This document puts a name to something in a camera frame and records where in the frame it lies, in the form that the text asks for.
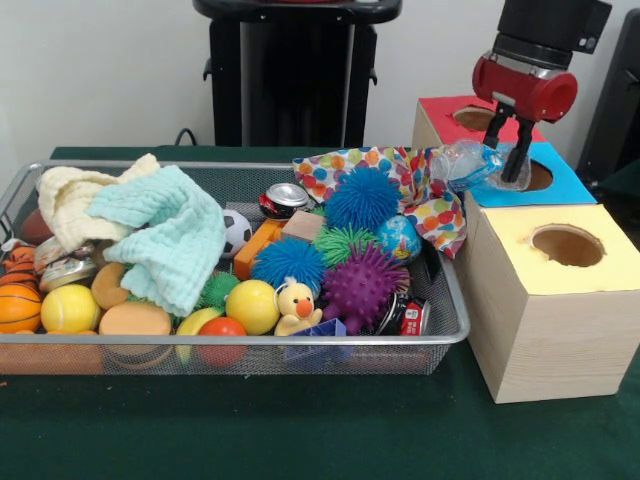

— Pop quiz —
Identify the dark green side table cloth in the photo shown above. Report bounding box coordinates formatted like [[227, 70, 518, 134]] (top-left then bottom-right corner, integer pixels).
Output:
[[597, 159, 640, 199]]

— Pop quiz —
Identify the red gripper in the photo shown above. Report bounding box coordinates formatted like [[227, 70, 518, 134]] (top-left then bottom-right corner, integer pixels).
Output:
[[472, 51, 580, 182]]

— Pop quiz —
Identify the purple spiky toy with eyes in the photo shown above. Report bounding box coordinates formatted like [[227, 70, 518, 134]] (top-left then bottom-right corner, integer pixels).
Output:
[[322, 244, 412, 335]]

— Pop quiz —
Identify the cream yellow cloth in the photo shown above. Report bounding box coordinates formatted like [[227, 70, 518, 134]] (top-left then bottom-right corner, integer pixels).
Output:
[[35, 152, 161, 251]]

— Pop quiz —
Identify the large polka dot cloth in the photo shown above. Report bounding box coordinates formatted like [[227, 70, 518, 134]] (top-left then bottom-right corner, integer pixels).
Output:
[[292, 144, 469, 260]]

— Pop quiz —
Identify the orange toy basketball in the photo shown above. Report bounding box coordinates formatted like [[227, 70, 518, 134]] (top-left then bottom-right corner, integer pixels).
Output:
[[0, 283, 42, 335]]

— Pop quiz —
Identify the black chair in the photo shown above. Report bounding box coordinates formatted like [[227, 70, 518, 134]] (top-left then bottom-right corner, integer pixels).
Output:
[[574, 7, 640, 184]]

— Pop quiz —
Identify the shallow clear mesh bin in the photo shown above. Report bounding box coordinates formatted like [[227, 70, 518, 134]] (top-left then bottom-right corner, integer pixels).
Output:
[[0, 158, 470, 377]]

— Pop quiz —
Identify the clear bottle with blue label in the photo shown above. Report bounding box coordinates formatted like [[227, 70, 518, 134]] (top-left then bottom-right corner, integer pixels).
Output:
[[430, 139, 531, 194]]

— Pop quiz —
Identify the large blue fuzzy spiky ball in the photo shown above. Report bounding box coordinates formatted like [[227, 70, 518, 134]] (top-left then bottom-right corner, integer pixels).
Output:
[[324, 167, 402, 234]]

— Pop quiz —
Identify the wooden box with three holes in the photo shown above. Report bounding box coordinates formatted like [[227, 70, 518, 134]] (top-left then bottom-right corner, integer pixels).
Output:
[[412, 93, 640, 404]]

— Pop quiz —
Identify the black white soccer ball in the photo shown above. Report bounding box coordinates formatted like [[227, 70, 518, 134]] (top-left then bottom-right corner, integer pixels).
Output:
[[222, 208, 254, 260]]

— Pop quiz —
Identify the mint green muslin cloth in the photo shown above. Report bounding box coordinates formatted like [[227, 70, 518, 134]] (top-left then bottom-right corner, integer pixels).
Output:
[[87, 164, 227, 316]]

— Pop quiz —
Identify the yellow plush duck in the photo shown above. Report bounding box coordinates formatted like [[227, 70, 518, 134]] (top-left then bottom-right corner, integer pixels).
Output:
[[273, 282, 324, 337]]

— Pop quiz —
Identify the yellow ball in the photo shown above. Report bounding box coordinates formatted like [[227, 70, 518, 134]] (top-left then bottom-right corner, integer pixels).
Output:
[[40, 283, 101, 333]]

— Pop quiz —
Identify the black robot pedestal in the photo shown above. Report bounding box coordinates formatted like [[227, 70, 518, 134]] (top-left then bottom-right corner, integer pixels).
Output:
[[192, 0, 404, 148]]

